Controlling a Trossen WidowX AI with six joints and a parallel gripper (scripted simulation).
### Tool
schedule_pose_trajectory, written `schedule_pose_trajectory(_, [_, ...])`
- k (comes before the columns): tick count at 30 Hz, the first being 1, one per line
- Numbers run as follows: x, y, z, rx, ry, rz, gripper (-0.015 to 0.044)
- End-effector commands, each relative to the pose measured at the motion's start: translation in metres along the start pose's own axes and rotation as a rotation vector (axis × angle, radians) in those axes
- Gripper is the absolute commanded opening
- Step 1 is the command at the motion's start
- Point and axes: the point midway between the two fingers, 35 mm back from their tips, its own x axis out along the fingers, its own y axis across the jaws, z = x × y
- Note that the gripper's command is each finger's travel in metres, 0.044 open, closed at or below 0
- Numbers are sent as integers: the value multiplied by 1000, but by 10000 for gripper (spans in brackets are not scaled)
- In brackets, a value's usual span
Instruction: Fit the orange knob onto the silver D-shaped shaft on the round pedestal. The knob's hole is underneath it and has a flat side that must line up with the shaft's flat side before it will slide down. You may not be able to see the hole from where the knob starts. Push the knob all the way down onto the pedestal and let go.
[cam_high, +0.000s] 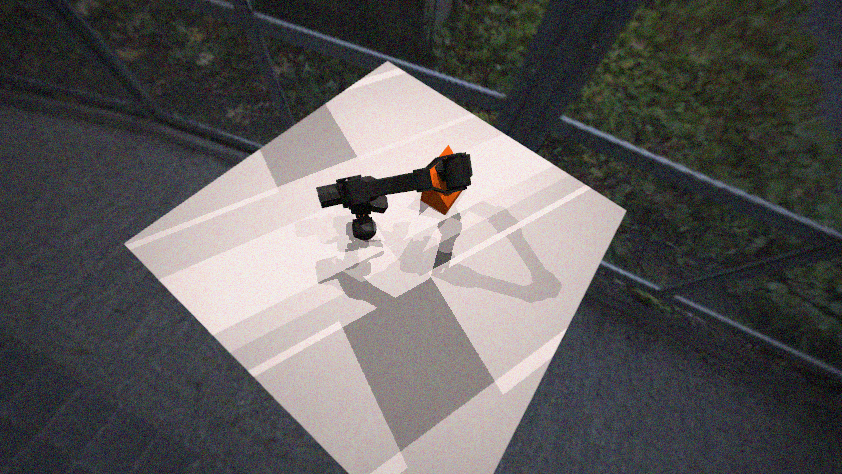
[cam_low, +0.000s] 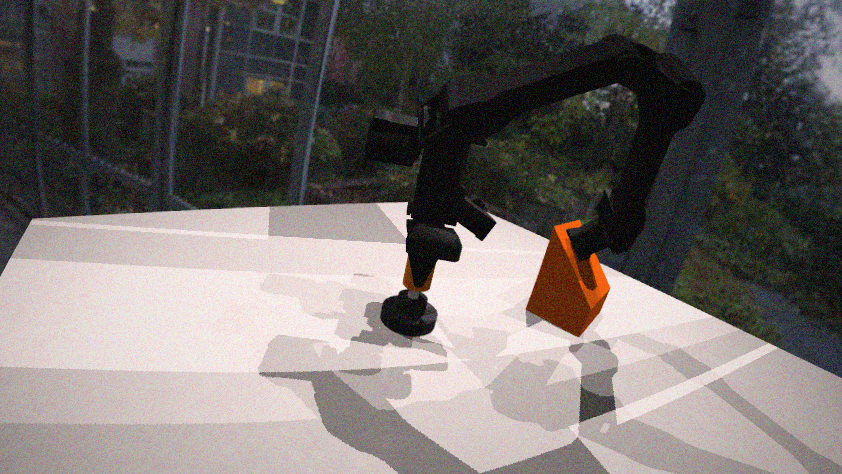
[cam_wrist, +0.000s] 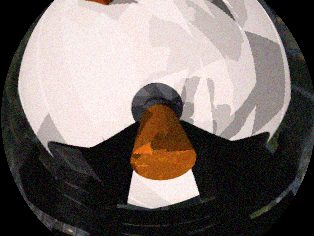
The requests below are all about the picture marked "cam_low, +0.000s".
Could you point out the black round pedestal with silver shaft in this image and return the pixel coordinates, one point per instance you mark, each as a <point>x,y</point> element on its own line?
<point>409,313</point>

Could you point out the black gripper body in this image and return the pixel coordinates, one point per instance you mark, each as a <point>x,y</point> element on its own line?
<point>429,207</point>

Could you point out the orange knob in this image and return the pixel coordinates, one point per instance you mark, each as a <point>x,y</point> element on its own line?
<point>408,280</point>

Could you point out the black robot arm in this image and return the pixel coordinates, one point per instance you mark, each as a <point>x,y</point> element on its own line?
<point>476,106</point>

